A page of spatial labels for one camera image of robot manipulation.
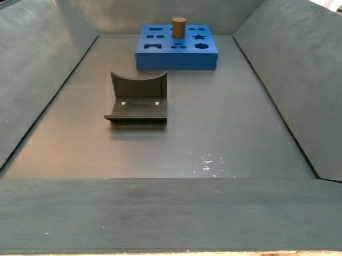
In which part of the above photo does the black curved fixture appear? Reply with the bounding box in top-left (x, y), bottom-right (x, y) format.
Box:
top-left (104, 72), bottom-right (167, 122)

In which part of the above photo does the blue shape sorting block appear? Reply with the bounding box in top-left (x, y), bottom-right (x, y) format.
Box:
top-left (135, 24), bottom-right (218, 70)

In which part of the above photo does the brown cylinder peg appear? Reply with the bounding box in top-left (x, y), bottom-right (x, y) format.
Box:
top-left (172, 17), bottom-right (186, 39)

